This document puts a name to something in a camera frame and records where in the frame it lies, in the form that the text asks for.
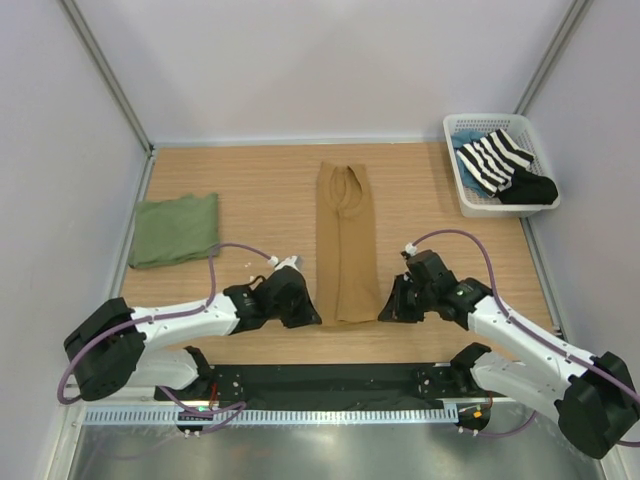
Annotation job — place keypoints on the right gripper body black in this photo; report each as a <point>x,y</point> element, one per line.
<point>429,297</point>

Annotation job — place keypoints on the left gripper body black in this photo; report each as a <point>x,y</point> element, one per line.
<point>278,309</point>

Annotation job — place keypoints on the tan tank top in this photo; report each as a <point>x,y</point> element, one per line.
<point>347,285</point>

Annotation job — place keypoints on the green tank top blue trim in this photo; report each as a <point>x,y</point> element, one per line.
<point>174,231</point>

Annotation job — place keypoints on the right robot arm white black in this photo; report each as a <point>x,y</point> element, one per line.
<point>591,398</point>

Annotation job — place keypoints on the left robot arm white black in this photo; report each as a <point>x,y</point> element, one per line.
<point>118,345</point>

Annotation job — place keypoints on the black white striped tank top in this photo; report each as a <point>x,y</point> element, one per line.
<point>487,162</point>

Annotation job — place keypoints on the small white paper scrap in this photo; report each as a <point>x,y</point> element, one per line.
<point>248,267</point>

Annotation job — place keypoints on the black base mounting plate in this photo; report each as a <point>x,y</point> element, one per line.
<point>339,387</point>

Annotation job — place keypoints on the white plastic laundry basket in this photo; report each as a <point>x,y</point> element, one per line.
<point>521,130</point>

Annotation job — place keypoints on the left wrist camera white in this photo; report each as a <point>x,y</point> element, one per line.
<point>294,262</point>

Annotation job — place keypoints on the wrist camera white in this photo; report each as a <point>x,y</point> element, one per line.
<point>294,262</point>
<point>409,250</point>

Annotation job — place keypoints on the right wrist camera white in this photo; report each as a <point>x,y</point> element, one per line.
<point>409,250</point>

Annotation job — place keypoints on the white slotted cable duct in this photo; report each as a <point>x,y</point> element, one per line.
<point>167,415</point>

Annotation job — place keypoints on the left aluminium corner post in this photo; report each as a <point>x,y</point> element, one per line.
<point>93,49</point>

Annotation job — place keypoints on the aluminium corner post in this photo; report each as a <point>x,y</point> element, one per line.
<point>93,49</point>
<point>571,20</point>

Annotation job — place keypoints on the right aluminium corner post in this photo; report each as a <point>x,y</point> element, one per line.
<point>571,20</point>

